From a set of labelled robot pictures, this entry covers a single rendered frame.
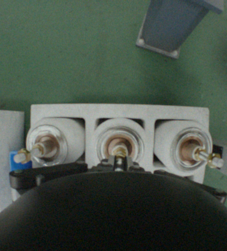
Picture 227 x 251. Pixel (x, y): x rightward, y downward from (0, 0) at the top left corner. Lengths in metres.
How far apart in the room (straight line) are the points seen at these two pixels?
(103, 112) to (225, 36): 0.60
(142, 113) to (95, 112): 0.09
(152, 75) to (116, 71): 0.11
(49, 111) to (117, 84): 0.24
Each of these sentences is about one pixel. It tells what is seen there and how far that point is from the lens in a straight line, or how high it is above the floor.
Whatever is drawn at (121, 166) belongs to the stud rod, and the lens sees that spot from 0.16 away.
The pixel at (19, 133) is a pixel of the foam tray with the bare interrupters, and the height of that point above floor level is 0.03.
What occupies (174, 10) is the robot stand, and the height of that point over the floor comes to 0.23.
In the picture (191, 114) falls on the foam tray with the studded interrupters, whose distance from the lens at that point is 0.35.
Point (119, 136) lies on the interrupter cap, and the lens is 0.24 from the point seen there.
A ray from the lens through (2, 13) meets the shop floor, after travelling 0.91.
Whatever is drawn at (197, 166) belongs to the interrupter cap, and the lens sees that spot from 0.29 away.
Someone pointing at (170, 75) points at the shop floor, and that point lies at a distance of 0.54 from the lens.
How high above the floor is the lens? 0.50
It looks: 87 degrees down
